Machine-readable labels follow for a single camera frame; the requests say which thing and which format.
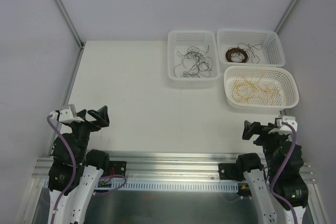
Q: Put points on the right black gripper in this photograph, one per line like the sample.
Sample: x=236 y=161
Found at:
x=262 y=129

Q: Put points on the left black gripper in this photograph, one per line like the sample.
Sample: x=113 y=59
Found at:
x=85 y=121

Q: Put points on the white rounded perforated basket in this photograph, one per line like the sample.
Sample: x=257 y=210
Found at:
x=260 y=88

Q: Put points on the white rectangular basket left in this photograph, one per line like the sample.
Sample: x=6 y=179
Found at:
x=192 y=58

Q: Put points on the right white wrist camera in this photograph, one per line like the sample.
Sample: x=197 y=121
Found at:
x=285 y=124

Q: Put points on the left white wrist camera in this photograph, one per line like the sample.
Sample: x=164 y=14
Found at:
x=64 y=114

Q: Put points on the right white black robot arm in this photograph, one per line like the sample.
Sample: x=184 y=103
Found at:
x=278 y=191

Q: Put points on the right aluminium frame post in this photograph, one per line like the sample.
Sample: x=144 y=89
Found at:
x=286 y=15

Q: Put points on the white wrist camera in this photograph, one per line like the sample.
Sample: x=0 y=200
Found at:
x=64 y=114
x=285 y=124

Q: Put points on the white rectangular basket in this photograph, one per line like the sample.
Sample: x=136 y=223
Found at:
x=249 y=47
x=192 y=58

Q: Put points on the white rectangular basket right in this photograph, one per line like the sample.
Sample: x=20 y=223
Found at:
x=249 y=47

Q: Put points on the slotted grey cable duct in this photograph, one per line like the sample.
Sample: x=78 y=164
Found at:
x=150 y=185

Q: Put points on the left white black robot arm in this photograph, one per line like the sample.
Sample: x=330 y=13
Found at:
x=75 y=171

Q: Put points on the aluminium mounting rail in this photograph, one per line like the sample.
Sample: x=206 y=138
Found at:
x=178 y=167

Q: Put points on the aluminium frame post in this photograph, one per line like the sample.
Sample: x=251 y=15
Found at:
x=286 y=15
x=69 y=23

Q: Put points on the left aluminium frame post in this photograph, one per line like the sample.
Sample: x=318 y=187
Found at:
x=69 y=23

